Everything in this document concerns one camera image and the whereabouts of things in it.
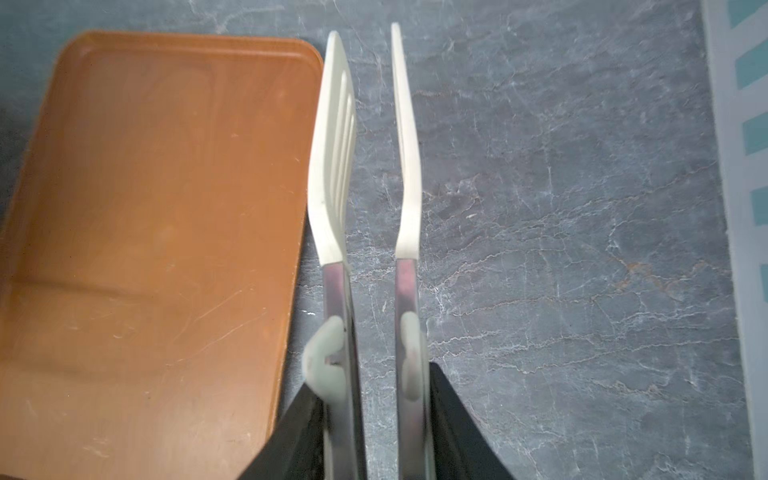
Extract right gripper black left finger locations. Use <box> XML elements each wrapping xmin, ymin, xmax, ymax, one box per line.
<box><xmin>239</xmin><ymin>384</ymin><xmax>325</xmax><ymax>480</ymax></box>

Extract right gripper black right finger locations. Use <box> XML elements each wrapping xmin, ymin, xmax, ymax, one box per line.
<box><xmin>429</xmin><ymin>362</ymin><xmax>515</xmax><ymax>480</ymax></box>

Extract white steel kitchen tongs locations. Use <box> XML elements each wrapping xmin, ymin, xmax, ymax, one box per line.
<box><xmin>301</xmin><ymin>23</ymin><xmax>436</xmax><ymax>479</ymax></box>

